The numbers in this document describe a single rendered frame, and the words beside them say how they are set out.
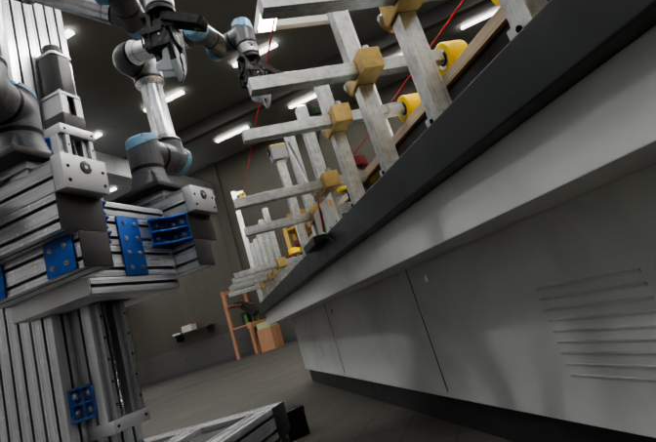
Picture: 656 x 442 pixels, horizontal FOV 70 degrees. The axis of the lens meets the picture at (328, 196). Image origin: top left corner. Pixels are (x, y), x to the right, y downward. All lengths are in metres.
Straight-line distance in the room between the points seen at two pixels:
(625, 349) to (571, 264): 0.16
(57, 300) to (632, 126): 1.29
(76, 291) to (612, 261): 1.19
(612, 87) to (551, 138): 0.11
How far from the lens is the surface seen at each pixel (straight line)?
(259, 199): 1.43
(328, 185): 1.44
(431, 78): 0.86
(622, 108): 0.59
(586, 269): 0.98
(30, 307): 1.49
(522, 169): 0.71
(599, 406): 1.10
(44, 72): 1.84
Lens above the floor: 0.46
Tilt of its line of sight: 14 degrees up
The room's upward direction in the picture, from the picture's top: 18 degrees counter-clockwise
